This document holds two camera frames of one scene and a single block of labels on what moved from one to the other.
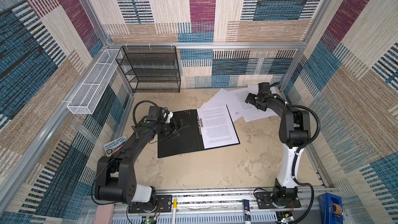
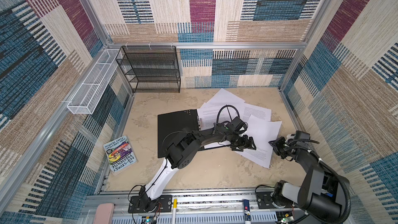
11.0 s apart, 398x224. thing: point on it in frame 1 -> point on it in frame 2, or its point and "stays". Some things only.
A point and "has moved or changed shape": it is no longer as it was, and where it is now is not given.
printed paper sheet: x=254 y=89 -> x=264 y=134
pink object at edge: x=104 y=214 stays
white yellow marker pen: x=175 y=205 stays
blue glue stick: x=247 y=211 stays
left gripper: x=179 y=126 -> x=242 y=140
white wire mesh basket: x=84 y=99 stays
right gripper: x=251 y=100 -> x=275 y=145
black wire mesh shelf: x=151 y=69 stays
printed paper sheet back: x=248 y=111 has moved or changed shape
